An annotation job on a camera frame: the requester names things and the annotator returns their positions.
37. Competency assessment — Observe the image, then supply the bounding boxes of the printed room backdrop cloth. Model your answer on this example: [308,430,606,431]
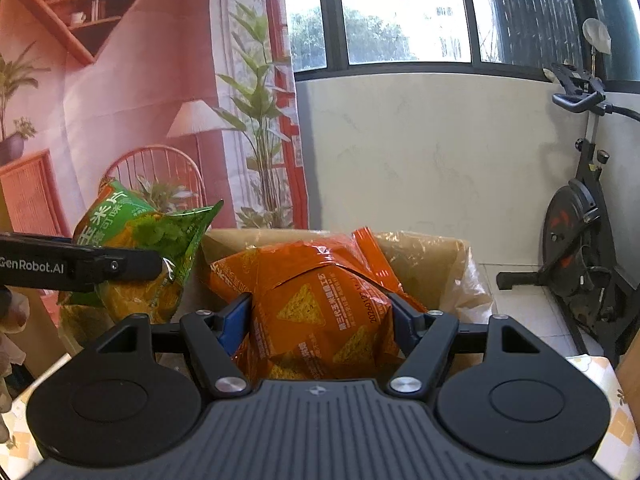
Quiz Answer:
[0,0,309,323]

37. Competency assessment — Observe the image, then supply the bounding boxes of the checked floral tablecloth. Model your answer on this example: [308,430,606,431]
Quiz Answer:
[0,352,640,480]

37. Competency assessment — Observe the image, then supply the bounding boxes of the dark framed window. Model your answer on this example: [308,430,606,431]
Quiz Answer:
[279,0,640,97]

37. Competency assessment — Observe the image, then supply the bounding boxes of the person's left hand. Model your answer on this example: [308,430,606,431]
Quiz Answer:
[0,287,29,444]

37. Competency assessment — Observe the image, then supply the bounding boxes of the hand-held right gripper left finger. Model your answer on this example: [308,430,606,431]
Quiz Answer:
[95,293,253,400]

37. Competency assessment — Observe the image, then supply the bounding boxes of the orange snack bag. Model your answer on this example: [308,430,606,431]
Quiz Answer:
[204,227,432,382]

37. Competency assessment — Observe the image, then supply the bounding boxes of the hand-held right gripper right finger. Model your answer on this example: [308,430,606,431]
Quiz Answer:
[387,292,547,402]

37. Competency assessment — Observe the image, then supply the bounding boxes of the cardboard box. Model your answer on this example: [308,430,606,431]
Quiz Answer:
[184,228,495,362]

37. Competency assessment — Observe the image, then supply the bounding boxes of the black exercise bike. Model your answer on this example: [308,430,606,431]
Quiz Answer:
[496,62,640,367]

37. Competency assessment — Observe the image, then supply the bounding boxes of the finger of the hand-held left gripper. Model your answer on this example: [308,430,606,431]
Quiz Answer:
[75,245,167,282]

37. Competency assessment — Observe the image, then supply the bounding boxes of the green snack bag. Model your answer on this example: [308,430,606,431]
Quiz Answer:
[59,177,225,327]

